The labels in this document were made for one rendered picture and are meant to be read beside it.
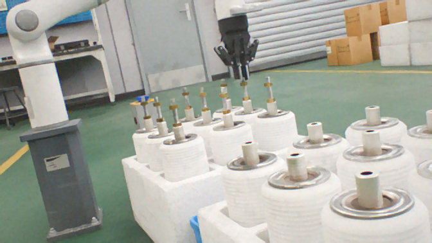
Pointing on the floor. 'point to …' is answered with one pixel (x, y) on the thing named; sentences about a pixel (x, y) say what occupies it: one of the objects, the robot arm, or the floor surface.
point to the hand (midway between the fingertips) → (242, 73)
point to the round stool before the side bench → (9, 106)
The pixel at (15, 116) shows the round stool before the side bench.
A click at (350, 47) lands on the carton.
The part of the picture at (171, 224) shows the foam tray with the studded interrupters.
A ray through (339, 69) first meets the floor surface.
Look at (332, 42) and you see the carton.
